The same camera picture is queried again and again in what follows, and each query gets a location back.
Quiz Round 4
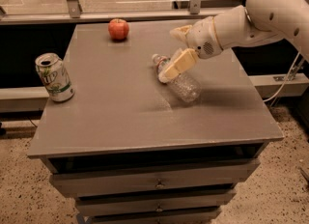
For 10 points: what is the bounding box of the grey drawer cabinet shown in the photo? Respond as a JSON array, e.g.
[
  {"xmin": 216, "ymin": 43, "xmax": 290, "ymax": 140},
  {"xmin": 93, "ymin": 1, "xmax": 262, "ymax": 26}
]
[{"xmin": 27, "ymin": 18, "xmax": 285, "ymax": 224}]

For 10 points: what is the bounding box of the red apple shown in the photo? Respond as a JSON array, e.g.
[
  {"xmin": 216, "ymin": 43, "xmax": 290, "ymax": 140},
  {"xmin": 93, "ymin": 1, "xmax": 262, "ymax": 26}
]
[{"xmin": 108, "ymin": 18, "xmax": 129, "ymax": 41}]

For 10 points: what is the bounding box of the grey drawer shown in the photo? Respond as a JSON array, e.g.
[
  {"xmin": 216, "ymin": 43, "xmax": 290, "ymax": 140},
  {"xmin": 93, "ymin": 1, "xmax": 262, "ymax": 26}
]
[
  {"xmin": 92, "ymin": 208, "xmax": 221, "ymax": 224},
  {"xmin": 76, "ymin": 189, "xmax": 236, "ymax": 216},
  {"xmin": 50, "ymin": 158, "xmax": 260, "ymax": 197}
]

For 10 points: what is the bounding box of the middle grey drawer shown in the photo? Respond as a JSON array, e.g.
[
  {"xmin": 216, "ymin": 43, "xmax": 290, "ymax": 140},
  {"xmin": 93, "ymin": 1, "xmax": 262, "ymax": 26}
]
[{"xmin": 76, "ymin": 189, "xmax": 236, "ymax": 216}]

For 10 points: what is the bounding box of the white green soda can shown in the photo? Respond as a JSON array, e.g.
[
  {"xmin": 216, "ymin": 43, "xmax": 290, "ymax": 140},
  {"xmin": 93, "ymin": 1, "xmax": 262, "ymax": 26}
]
[{"xmin": 35, "ymin": 53, "xmax": 74, "ymax": 102}]

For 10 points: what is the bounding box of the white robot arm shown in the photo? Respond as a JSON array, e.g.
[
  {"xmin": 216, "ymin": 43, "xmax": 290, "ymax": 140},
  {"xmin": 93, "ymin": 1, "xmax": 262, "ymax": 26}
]
[{"xmin": 158, "ymin": 0, "xmax": 309, "ymax": 83}]

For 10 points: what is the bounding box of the clear plastic water bottle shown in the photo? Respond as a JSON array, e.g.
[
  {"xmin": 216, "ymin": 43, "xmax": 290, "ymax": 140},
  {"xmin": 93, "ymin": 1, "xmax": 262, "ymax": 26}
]
[{"xmin": 152, "ymin": 54, "xmax": 201, "ymax": 103}]

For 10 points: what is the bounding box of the bottom grey drawer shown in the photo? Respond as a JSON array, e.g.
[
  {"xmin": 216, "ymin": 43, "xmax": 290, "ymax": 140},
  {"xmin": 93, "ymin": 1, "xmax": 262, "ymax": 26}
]
[{"xmin": 92, "ymin": 208, "xmax": 221, "ymax": 224}]

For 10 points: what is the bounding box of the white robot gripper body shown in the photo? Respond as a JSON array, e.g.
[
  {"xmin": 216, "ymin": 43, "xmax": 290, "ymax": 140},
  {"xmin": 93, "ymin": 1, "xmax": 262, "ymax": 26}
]
[{"xmin": 186, "ymin": 16, "xmax": 223, "ymax": 59}]

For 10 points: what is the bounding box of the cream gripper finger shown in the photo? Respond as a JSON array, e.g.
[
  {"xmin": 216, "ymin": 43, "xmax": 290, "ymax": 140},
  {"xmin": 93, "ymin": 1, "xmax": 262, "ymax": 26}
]
[
  {"xmin": 158, "ymin": 48, "xmax": 199, "ymax": 83},
  {"xmin": 170, "ymin": 25, "xmax": 192, "ymax": 44}
]

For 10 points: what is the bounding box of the white cable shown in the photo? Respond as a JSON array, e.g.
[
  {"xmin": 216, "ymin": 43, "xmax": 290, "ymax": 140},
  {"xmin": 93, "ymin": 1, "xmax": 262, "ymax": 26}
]
[{"xmin": 262, "ymin": 52, "xmax": 302, "ymax": 104}]

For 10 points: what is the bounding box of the metal frame railing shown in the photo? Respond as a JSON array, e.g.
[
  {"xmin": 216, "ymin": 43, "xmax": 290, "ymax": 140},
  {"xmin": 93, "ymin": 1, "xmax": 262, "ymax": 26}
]
[{"xmin": 0, "ymin": 0, "xmax": 309, "ymax": 26}]

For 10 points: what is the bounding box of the top grey drawer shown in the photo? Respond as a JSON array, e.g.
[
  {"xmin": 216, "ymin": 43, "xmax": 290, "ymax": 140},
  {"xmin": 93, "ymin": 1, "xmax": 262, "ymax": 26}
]
[{"xmin": 50, "ymin": 158, "xmax": 260, "ymax": 197}]

